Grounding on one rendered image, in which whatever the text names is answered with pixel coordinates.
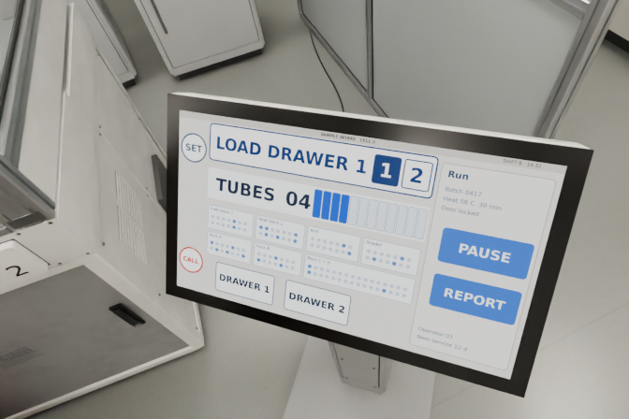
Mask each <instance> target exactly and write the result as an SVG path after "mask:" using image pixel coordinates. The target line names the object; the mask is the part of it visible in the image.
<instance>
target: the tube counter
mask: <svg viewBox="0 0 629 419"><path fill-rule="evenodd" d="M430 210H431V208H427V207H421V206H417V205H411V204H406V203H401V202H396V201H391V200H386V199H381V198H375V197H370V196H366V195H356V194H350V193H346V192H341V191H335V190H330V189H325V188H320V187H315V186H310V185H305V184H299V183H295V182H290V181H286V182H285V197H284V208H283V213H286V214H291V215H296V216H300V217H305V218H309V219H314V220H318V221H323V222H328V223H332V224H340V225H345V226H350V227H354V228H358V229H363V230H368V231H373V232H377V233H381V234H386V235H391V236H395V237H400V238H408V239H412V240H417V241H422V242H424V241H425V236H426V231H427V225H428V221H429V215H430Z"/></svg>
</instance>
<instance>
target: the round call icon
mask: <svg viewBox="0 0 629 419"><path fill-rule="evenodd" d="M178 270H181V271H184V272H188V273H192V274H195V275H198V276H202V277H203V270H204V250H203V249H200V248H196V247H192V246H188V245H184V244H181V243H179V258H178Z"/></svg>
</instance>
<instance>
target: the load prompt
mask: <svg viewBox="0 0 629 419"><path fill-rule="evenodd" d="M209 160H212V161H217V162H222V163H228V164H233V165H238V166H248V167H253V168H258V169H264V170H269V171H274V172H280V173H285V174H290V175H295V176H301V177H306V178H311V179H317V180H322V181H331V182H337V183H342V184H347V185H353V186H357V187H363V188H368V189H374V190H379V191H384V192H390V193H394V194H400V195H410V196H415V197H420V198H426V199H430V200H432V196H433V190H434V185H435V180H436V175H437V170H438V165H439V160H440V156H433V155H428V154H421V153H414V152H403V151H396V150H391V149H384V148H377V147H372V146H365V145H359V144H353V143H346V142H341V141H334V140H327V139H322V138H315V137H304V136H297V135H290V134H285V133H278V132H272V131H266V130H259V129H254V128H247V127H240V126H235V125H228V124H221V123H210V144H209Z"/></svg>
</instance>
